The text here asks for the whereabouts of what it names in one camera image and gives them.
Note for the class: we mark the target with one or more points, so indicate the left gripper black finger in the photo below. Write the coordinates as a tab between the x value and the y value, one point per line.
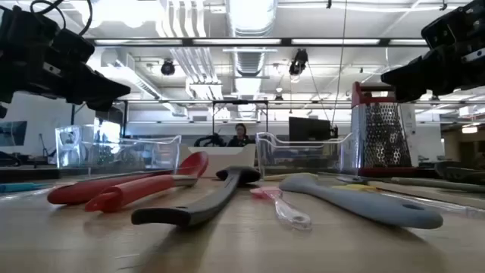
100	106
102	87

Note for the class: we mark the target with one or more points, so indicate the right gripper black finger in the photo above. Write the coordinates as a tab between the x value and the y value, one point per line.
413	97
409	77

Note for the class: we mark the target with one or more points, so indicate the steel table knife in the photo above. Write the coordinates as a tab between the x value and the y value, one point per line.
125	174

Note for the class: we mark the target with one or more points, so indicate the red spoon with steel neck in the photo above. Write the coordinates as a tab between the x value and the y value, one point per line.
129	191

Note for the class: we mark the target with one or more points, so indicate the red slotted turner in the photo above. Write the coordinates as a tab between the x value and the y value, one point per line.
76	193

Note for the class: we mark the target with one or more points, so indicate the teal utensil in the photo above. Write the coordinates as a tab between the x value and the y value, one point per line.
19	187

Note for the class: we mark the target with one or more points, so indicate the blue-grey silicone spatula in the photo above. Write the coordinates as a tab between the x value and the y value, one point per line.
371	206

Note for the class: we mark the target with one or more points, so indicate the black robot arm in background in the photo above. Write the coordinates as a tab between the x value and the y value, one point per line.
214	141

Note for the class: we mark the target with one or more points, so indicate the black ceiling spotlight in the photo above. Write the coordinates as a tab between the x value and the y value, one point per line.
168	68
299	60

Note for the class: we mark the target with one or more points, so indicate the clear plastic bin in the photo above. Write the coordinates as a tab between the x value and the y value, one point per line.
151	155
303	155

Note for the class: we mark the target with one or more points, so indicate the black monitor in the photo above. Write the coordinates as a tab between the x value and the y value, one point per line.
308	129

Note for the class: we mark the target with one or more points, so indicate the overhead light bar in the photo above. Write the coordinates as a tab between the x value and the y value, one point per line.
286	41

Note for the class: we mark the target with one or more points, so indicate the white plastic bin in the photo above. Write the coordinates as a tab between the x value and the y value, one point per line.
227	159

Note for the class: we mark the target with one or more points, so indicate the person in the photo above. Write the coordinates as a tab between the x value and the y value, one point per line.
239	141

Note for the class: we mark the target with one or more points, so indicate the lit wall lamp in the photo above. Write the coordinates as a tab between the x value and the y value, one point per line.
470	129

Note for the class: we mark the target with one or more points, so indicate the dark wall screen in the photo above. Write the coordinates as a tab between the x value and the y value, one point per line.
13	133

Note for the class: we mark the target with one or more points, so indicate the long black horizontal rail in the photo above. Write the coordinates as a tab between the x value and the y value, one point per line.
314	101

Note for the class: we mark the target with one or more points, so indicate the silver ventilation duct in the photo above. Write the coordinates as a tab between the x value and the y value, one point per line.
250	62

